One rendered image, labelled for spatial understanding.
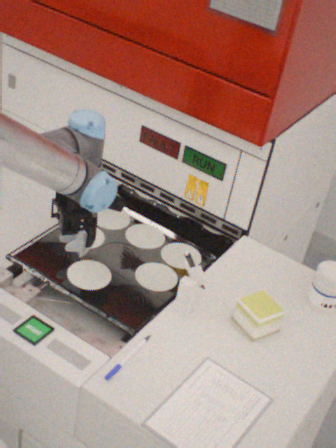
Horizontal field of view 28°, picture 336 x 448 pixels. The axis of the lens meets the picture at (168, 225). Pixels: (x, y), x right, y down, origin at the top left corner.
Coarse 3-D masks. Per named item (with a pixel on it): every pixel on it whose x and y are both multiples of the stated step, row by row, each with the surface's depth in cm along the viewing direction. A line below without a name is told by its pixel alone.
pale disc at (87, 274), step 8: (80, 264) 153; (88, 264) 154; (96, 264) 154; (72, 272) 151; (80, 272) 151; (88, 272) 152; (96, 272) 152; (104, 272) 152; (72, 280) 149; (80, 280) 149; (88, 280) 149; (96, 280) 150; (104, 280) 150; (88, 288) 147; (96, 288) 148
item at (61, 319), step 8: (8, 288) 146; (16, 288) 147; (40, 304) 144; (48, 312) 142; (56, 312) 143; (56, 320) 141; (64, 320) 141; (72, 320) 141; (72, 328) 140; (80, 328) 140; (80, 336) 138; (88, 336) 138; (96, 336) 139; (96, 344) 137; (104, 344) 137
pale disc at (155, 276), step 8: (144, 264) 157; (152, 264) 158; (160, 264) 158; (136, 272) 154; (144, 272) 155; (152, 272) 155; (160, 272) 156; (168, 272) 156; (144, 280) 153; (152, 280) 153; (160, 280) 154; (168, 280) 154; (176, 280) 154; (152, 288) 151; (160, 288) 151; (168, 288) 152
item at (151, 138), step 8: (144, 128) 165; (144, 136) 167; (152, 136) 165; (160, 136) 164; (152, 144) 166; (160, 144) 165; (168, 144) 163; (176, 144) 162; (168, 152) 164; (176, 152) 163
